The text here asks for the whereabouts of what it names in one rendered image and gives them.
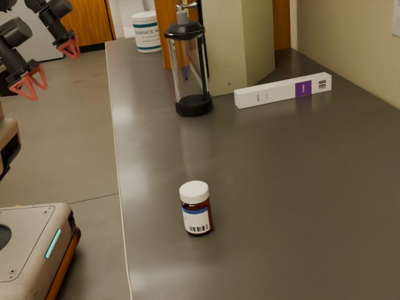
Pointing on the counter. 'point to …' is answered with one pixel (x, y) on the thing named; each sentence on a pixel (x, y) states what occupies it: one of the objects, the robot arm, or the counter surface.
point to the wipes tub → (146, 32)
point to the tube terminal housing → (238, 43)
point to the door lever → (184, 6)
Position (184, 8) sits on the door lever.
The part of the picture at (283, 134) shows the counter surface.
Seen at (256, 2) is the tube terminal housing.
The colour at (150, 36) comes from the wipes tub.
